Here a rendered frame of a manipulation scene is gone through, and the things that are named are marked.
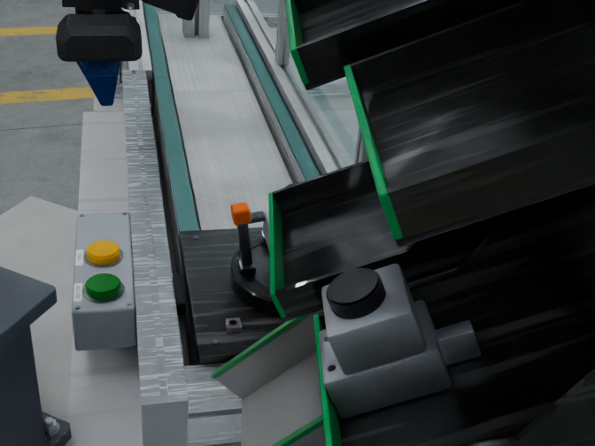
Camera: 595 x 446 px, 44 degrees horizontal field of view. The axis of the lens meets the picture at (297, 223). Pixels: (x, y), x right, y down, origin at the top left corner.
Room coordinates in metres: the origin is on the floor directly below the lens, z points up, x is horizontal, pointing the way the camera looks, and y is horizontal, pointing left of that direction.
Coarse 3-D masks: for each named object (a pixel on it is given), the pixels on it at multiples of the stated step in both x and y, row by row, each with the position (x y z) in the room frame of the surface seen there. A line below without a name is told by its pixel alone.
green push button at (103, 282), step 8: (88, 280) 0.67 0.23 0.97; (96, 280) 0.67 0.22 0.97; (104, 280) 0.68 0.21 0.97; (112, 280) 0.68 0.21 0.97; (88, 288) 0.66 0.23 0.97; (96, 288) 0.66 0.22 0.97; (104, 288) 0.66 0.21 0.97; (112, 288) 0.66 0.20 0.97; (120, 288) 0.67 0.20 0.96; (96, 296) 0.65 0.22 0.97; (104, 296) 0.65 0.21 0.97; (112, 296) 0.66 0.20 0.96
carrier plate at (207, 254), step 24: (192, 240) 0.78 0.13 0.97; (216, 240) 0.78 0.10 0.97; (192, 264) 0.73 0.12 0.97; (216, 264) 0.73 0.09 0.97; (192, 288) 0.68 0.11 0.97; (216, 288) 0.68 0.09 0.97; (192, 312) 0.64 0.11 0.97; (216, 312) 0.64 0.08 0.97; (240, 312) 0.64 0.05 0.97; (264, 312) 0.65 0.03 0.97; (216, 336) 0.60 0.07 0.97; (240, 336) 0.60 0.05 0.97; (216, 360) 0.57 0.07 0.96
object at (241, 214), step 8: (232, 208) 0.70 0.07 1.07; (240, 208) 0.69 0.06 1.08; (248, 208) 0.69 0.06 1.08; (232, 216) 0.69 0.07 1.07; (240, 216) 0.69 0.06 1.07; (248, 216) 0.69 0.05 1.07; (256, 216) 0.70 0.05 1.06; (264, 216) 0.70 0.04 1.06; (240, 224) 0.69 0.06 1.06; (240, 232) 0.69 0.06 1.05; (248, 232) 0.69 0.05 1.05; (240, 240) 0.69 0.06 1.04; (248, 240) 0.69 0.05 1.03; (240, 248) 0.69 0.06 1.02; (248, 248) 0.69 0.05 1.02; (248, 256) 0.69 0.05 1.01; (248, 264) 0.69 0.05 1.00
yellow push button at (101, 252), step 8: (104, 240) 0.76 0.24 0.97; (88, 248) 0.74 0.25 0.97; (96, 248) 0.74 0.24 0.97; (104, 248) 0.74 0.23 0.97; (112, 248) 0.74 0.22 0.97; (88, 256) 0.72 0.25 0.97; (96, 256) 0.72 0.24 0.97; (104, 256) 0.72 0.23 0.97; (112, 256) 0.73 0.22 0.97; (104, 264) 0.72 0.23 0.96
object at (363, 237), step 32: (288, 192) 0.50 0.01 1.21; (320, 192) 0.50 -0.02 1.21; (352, 192) 0.50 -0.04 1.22; (288, 224) 0.48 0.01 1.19; (320, 224) 0.47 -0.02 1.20; (352, 224) 0.46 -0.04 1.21; (384, 224) 0.45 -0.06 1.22; (480, 224) 0.38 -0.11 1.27; (288, 256) 0.44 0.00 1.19; (320, 256) 0.43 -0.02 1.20; (352, 256) 0.42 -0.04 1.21; (384, 256) 0.38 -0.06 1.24; (416, 256) 0.38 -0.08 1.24; (448, 256) 0.38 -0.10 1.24; (288, 288) 0.37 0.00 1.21; (320, 288) 0.37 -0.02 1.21
